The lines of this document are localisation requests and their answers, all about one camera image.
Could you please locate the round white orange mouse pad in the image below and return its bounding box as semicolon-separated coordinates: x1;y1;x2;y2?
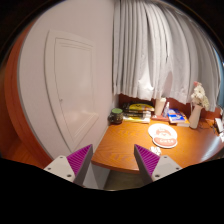
148;123;178;149

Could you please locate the white wall panel door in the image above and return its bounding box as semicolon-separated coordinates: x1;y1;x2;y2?
44;30;99;152

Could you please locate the small clear bottle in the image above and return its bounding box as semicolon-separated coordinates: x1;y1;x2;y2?
163;102;170;118

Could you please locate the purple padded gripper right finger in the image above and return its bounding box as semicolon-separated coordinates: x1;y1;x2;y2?
134;144;181;185

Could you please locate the stack of dark books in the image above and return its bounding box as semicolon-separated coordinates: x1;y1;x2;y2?
122;103;154;123

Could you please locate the white vase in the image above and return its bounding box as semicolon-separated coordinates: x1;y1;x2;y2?
189;105;202;129

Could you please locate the white pleated curtain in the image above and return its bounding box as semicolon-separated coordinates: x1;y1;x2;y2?
113;0;221;111

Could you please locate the small white crumpled object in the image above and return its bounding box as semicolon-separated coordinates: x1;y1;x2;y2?
150;146;162;156

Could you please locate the white device at desk edge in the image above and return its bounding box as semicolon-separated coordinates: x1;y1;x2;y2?
214;118;224;133

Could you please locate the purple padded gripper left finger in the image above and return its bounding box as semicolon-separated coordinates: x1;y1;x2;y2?
44;144;93;186

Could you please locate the dark jar with green lid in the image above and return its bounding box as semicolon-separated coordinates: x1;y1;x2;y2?
109;108;123;124

